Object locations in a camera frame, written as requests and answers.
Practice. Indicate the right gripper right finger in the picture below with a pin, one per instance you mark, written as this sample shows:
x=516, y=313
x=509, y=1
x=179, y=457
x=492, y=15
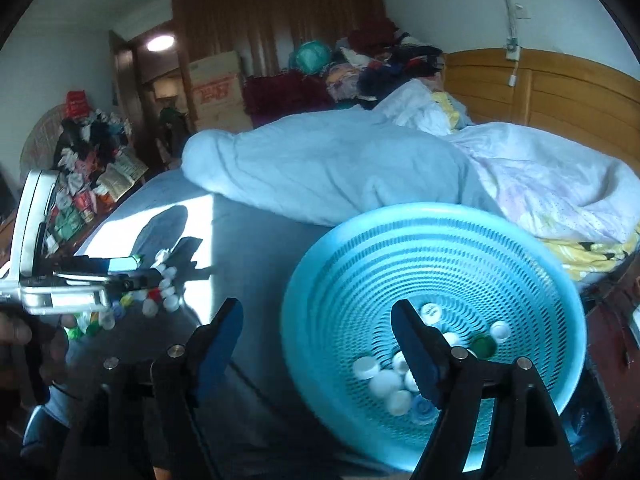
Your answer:
x=526, y=439

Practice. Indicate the turquoise plastic basket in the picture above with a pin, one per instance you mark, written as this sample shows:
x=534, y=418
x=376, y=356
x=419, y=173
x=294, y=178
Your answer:
x=485, y=284

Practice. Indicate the pile of bags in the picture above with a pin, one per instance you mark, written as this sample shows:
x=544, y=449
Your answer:
x=92, y=153

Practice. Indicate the cardboard box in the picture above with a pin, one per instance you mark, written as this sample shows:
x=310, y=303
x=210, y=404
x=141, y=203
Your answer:
x=217, y=94

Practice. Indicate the light blue duvet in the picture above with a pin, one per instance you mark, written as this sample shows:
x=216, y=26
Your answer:
x=325, y=168

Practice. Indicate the grey-blue bed blanket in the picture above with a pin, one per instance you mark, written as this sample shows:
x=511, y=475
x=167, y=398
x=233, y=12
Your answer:
x=256, y=419

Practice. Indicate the clothes pile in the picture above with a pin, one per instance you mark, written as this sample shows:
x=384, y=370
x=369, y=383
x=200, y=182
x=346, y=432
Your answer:
x=366, y=66

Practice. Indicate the wooden headboard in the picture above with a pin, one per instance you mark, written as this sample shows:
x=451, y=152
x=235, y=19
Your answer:
x=584, y=101

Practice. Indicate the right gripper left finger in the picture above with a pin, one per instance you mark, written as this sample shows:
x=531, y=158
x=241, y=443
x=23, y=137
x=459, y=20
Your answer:
x=110, y=442

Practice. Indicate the teal round bag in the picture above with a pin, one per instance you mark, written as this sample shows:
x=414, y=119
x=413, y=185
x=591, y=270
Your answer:
x=310, y=58

